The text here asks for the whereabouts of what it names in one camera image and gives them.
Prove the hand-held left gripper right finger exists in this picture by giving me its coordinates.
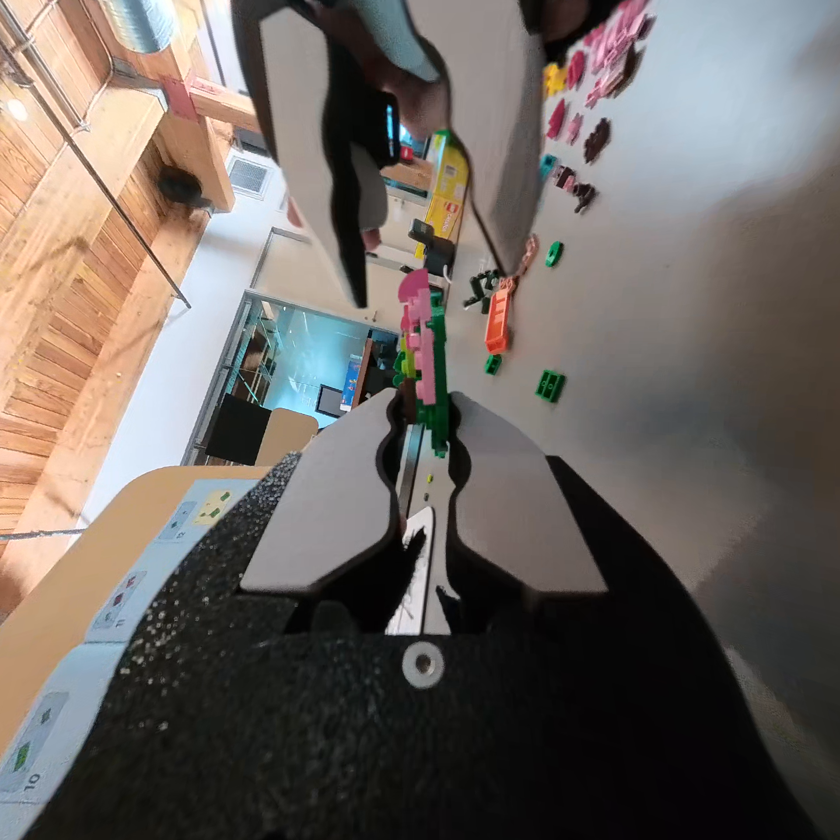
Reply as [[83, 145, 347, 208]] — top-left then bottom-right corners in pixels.
[[448, 391, 609, 597]]

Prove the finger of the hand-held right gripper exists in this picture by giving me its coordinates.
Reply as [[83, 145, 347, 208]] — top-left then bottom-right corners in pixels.
[[406, 0, 547, 277], [258, 18, 389, 311]]

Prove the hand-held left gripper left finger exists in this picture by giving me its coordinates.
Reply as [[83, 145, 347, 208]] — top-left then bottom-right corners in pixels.
[[239, 387, 411, 595]]

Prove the green and pink lego build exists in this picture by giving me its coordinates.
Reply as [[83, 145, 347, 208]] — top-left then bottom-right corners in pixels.
[[392, 268, 454, 460]]

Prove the pink and brown lego piece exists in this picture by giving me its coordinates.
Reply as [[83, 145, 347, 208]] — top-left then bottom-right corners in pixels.
[[551, 165, 598, 214]]

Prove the coral lego piece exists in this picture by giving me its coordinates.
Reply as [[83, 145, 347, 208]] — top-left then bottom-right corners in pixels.
[[502, 236, 540, 293]]

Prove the scatter of pink lego pieces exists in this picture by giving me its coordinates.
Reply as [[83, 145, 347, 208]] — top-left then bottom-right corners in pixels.
[[543, 0, 657, 145]]

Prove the orange lego brick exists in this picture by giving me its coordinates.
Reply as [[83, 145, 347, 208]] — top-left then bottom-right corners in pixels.
[[484, 289, 513, 355]]

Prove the person's right hand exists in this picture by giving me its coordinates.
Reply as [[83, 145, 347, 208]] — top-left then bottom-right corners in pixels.
[[384, 62, 455, 145]]

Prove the white air vent grille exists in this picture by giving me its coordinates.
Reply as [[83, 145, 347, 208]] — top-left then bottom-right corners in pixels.
[[226, 155, 271, 199]]

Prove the tan rounded panel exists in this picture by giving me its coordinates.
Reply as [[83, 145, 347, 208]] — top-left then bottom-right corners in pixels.
[[252, 407, 320, 468]]

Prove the yellow cardboard box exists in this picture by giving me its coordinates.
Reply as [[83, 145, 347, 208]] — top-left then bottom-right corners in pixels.
[[415, 130, 470, 260]]

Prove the black rectangular panel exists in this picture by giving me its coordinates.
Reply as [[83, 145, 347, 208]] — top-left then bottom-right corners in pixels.
[[205, 392, 273, 467]]

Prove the black dome fixture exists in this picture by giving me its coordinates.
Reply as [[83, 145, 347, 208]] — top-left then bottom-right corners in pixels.
[[157, 165, 215, 215]]

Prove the black boxy device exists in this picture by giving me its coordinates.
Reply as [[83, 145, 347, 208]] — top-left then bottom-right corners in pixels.
[[408, 218, 455, 278]]

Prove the glass partition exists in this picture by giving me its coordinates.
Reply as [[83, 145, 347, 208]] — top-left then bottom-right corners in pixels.
[[187, 290, 401, 463]]

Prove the metal conduit pipe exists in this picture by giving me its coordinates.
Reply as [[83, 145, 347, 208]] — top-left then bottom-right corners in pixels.
[[0, 0, 193, 311]]

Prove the open instruction booklet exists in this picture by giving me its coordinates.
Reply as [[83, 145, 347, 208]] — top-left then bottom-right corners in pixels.
[[0, 478, 262, 807]]

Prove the wooden booklet board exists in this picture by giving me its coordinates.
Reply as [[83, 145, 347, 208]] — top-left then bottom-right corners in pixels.
[[0, 465, 273, 749]]

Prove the metal ventilation duct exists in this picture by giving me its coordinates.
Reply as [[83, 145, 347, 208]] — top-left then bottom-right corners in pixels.
[[98, 0, 177, 55]]

